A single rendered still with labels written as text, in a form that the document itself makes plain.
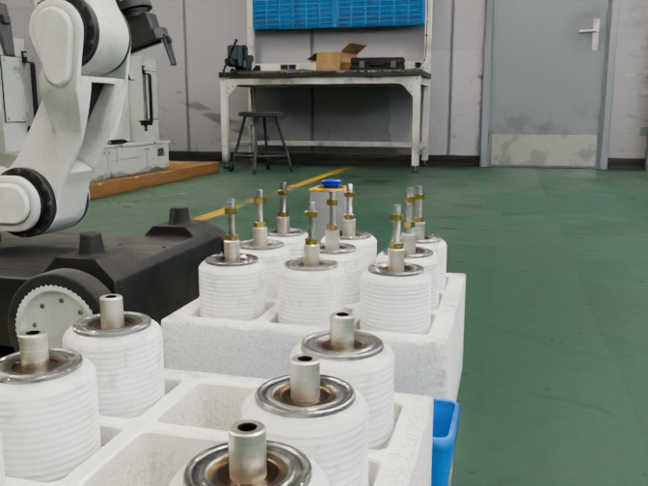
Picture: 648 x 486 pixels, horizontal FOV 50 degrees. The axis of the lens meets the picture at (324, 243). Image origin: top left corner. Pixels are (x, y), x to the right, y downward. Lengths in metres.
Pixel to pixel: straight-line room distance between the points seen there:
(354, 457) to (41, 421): 0.25
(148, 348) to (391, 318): 0.34
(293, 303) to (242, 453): 0.54
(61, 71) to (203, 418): 0.82
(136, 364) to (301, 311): 0.31
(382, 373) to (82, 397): 0.25
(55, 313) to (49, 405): 0.66
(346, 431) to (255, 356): 0.45
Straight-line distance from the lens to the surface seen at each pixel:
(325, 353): 0.62
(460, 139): 6.04
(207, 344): 0.96
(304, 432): 0.50
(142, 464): 0.68
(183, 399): 0.74
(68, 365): 0.62
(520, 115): 6.01
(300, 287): 0.93
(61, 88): 1.42
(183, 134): 6.71
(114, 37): 1.46
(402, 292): 0.90
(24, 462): 0.62
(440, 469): 0.79
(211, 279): 0.97
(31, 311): 1.29
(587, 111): 6.04
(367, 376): 0.61
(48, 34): 1.43
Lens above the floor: 0.46
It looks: 11 degrees down
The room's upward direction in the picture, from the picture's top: straight up
